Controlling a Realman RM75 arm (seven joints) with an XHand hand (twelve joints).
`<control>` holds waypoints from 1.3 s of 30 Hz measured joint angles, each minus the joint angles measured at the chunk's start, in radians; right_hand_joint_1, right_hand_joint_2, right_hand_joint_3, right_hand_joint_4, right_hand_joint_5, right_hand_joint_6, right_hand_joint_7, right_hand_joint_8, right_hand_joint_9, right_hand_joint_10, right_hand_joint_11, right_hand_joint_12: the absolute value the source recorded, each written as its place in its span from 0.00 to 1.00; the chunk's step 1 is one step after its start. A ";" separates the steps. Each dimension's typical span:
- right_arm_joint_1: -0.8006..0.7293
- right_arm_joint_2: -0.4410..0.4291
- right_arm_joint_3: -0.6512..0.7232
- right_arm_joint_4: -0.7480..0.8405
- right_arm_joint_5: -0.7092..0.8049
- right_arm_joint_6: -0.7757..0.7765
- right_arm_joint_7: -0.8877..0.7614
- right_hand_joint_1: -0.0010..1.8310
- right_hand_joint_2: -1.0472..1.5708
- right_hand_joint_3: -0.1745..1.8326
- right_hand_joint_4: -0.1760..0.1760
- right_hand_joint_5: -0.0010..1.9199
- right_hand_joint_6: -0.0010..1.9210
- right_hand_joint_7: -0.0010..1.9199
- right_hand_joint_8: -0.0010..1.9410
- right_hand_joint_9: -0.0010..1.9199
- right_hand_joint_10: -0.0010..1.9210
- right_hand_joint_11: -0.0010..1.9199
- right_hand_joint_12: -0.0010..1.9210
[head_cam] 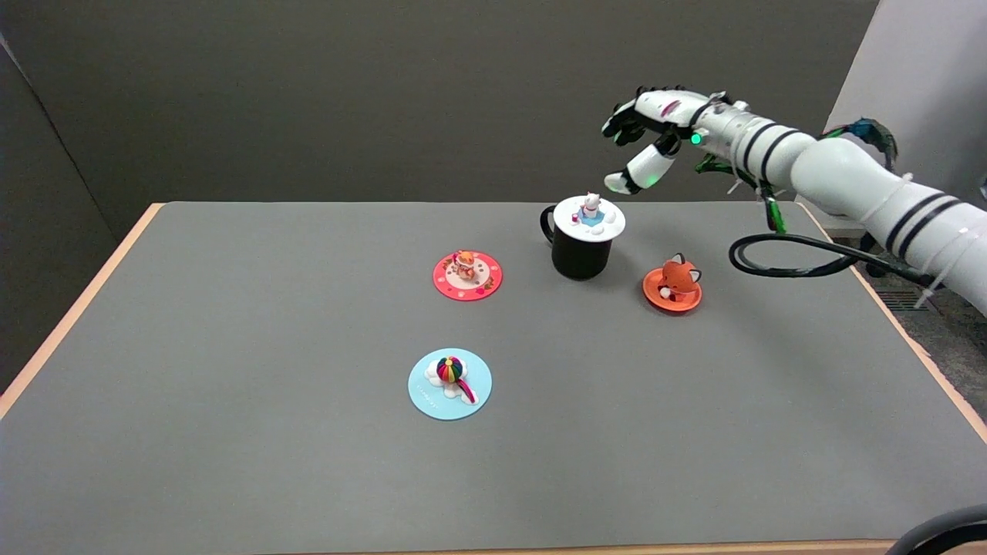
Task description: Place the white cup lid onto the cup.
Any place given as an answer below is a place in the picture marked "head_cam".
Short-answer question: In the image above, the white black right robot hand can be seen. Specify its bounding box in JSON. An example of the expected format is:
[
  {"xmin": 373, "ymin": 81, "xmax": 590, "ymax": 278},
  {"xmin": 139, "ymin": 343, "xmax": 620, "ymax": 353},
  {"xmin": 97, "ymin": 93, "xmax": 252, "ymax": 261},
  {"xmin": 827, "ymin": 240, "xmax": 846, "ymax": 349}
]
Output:
[{"xmin": 601, "ymin": 86, "xmax": 715, "ymax": 196}]

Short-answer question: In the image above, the white cup lid with figurine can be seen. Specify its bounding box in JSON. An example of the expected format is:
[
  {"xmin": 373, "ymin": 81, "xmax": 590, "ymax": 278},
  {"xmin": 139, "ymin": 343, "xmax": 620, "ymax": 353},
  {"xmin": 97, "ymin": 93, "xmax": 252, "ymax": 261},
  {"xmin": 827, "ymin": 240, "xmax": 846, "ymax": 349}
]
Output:
[{"xmin": 553, "ymin": 192, "xmax": 627, "ymax": 242}]

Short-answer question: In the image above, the orange fox cup lid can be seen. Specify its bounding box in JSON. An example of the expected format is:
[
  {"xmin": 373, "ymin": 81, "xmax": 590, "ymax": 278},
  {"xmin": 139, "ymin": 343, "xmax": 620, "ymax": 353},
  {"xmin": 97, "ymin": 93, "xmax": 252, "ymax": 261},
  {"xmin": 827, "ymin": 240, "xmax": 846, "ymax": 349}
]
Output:
[{"xmin": 642, "ymin": 252, "xmax": 704, "ymax": 315}]

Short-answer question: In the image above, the red cup lid with figurine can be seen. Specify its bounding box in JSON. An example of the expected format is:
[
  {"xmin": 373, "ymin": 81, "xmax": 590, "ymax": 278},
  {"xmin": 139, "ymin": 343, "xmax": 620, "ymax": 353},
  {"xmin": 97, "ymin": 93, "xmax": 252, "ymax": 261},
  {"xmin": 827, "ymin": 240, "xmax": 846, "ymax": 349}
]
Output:
[{"xmin": 433, "ymin": 250, "xmax": 504, "ymax": 302}]

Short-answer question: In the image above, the blue cup lid with balloon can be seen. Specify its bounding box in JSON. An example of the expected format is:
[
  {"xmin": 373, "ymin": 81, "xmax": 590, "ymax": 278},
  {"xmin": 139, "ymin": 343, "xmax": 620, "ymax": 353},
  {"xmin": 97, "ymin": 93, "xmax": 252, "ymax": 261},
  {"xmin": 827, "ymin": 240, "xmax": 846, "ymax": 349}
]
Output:
[{"xmin": 407, "ymin": 348, "xmax": 493, "ymax": 422}]

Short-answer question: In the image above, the black mug with teal inside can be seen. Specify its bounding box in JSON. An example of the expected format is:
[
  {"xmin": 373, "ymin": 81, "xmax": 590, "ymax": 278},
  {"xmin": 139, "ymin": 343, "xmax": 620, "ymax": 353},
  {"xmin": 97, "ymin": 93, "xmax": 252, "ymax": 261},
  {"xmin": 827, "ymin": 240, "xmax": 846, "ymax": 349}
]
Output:
[{"xmin": 540, "ymin": 205, "xmax": 616, "ymax": 281}]

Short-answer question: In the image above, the floor vent grille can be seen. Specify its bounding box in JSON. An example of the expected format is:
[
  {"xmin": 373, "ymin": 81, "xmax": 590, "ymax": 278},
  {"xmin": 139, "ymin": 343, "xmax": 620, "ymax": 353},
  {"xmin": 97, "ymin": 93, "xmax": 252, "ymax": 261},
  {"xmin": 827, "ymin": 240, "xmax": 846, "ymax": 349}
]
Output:
[{"xmin": 878, "ymin": 290, "xmax": 935, "ymax": 314}]

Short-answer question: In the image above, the green black cable bundle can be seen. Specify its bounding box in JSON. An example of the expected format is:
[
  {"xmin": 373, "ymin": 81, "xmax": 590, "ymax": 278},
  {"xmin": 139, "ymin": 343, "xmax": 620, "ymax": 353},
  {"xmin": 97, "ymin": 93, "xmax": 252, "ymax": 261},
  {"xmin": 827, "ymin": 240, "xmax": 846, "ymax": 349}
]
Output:
[{"xmin": 693, "ymin": 153, "xmax": 788, "ymax": 234}]

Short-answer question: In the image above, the thick black cable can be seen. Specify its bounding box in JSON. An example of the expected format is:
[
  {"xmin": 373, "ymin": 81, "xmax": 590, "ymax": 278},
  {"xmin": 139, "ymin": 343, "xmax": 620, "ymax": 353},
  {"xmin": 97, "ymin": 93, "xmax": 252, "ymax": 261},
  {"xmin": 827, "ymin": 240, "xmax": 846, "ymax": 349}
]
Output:
[
  {"xmin": 728, "ymin": 234, "xmax": 938, "ymax": 288},
  {"xmin": 884, "ymin": 504, "xmax": 987, "ymax": 555}
]

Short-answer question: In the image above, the black cable with blue connector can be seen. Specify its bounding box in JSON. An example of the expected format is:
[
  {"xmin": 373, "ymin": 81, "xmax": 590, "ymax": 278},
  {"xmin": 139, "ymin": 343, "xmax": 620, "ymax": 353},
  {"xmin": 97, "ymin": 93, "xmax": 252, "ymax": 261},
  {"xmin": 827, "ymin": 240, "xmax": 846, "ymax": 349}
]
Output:
[{"xmin": 820, "ymin": 116, "xmax": 900, "ymax": 172}]

